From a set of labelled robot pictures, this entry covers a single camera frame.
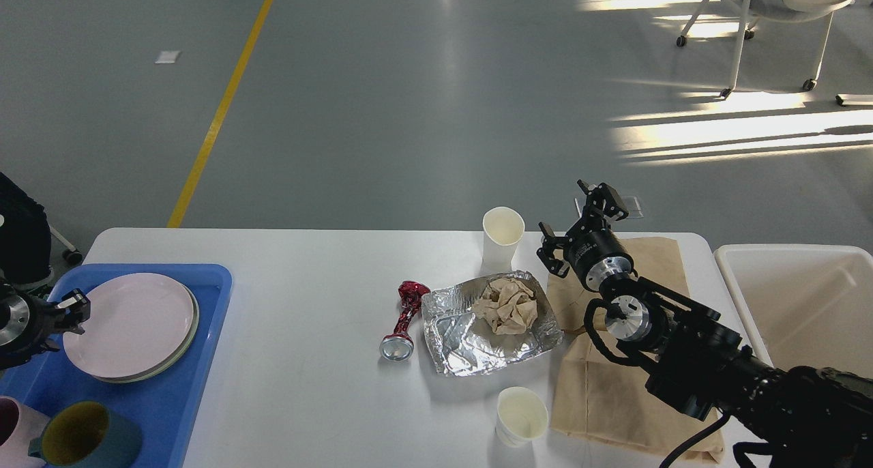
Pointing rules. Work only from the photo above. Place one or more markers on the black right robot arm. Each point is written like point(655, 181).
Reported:
point(812, 417)

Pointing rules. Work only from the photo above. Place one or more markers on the pink mug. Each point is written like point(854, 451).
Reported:
point(19, 425)

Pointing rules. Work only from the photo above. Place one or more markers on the lying white paper cup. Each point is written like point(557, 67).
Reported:
point(522, 416)

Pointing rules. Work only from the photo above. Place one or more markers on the teal mug yellow inside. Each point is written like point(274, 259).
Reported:
point(88, 434)

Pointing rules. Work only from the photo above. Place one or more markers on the blue plastic tray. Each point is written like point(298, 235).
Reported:
point(164, 406)

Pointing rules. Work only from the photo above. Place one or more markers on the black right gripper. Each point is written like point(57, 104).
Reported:
point(597, 256)

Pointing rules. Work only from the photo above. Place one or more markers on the white plastic bin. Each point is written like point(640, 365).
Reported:
point(803, 304)

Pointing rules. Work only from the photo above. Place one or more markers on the green plate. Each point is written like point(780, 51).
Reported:
point(171, 360)

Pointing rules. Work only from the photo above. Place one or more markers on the aluminium foil tray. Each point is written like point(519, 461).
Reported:
point(463, 345)

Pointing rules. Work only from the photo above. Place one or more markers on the white office chair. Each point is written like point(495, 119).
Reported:
point(750, 12)

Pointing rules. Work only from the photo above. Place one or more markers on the upright white paper cup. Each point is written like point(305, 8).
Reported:
point(503, 229)

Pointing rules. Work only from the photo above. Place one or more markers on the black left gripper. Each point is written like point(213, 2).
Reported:
point(28, 322)

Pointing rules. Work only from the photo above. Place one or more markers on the pink plate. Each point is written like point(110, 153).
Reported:
point(137, 320)

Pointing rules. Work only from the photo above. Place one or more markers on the person dark trousers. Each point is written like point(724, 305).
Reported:
point(26, 242)

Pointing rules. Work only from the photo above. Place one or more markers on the crumpled brown paper napkin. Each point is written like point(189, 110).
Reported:
point(507, 305)

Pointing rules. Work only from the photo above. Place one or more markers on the crushed red can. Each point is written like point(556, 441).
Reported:
point(398, 346)

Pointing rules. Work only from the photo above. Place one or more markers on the brown paper bag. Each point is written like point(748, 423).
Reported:
point(606, 402)

